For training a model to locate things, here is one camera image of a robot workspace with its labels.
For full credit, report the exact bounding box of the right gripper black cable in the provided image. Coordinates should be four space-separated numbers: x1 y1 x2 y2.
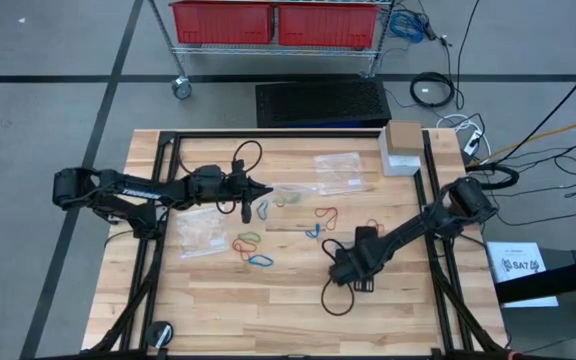
319 238 357 318

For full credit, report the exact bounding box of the brown cardboard box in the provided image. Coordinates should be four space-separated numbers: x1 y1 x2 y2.
384 119 425 157

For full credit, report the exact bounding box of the yellow cable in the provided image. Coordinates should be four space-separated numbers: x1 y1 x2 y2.
467 114 576 167

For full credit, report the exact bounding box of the white printed sheet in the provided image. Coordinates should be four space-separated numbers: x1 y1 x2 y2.
485 241 560 309

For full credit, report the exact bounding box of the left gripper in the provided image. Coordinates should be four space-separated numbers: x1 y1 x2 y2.
187 165 275 225

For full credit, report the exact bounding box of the thin black hanging cable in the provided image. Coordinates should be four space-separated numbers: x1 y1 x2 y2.
454 0 483 112

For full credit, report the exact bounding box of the red plastic bin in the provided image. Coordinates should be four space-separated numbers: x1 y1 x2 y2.
276 2 381 50
168 0 276 46

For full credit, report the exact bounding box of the taut black cable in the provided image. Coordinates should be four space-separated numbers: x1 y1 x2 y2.
497 63 576 162

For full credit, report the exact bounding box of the white power strip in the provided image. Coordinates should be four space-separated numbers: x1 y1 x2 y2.
462 128 484 157

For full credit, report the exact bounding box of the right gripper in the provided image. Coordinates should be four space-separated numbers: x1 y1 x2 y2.
328 226 389 294

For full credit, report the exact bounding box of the metal wire shelf cart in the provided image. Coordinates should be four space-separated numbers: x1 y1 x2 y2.
146 0 398 101

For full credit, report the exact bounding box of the clear plastic zip bag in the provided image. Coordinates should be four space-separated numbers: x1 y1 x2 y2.
266 181 330 234
312 151 370 197
174 206 230 260

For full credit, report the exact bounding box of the thick black cable bundle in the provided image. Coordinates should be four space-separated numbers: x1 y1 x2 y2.
465 162 520 191

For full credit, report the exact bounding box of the white box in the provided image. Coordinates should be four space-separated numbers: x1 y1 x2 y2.
377 127 423 178

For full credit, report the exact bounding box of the black round base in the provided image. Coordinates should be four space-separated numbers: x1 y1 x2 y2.
145 320 175 349

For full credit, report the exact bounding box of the blue cable coil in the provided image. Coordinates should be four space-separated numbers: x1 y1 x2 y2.
388 9 428 44

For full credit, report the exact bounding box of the thin black floor cable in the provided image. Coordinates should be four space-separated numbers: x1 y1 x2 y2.
496 189 576 227

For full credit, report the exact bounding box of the black beam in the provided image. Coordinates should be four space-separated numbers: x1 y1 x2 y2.
495 256 576 305

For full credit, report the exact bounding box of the white cable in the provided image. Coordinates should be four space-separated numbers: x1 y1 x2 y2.
435 113 493 161

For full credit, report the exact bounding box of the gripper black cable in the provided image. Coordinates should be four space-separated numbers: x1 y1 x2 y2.
319 238 357 318
216 139 264 216

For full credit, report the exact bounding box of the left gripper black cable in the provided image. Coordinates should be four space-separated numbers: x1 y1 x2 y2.
216 139 264 216

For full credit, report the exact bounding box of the black cable coil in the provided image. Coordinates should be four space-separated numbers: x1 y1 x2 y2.
409 71 457 109

